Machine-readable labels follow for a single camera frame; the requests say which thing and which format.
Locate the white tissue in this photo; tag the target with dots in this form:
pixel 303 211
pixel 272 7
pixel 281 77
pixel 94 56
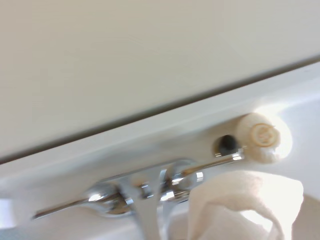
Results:
pixel 225 200

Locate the white vanity sink top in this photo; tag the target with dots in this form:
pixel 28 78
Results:
pixel 75 160

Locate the cream round shell ornament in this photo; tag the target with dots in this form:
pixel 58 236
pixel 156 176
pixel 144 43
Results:
pixel 262 137

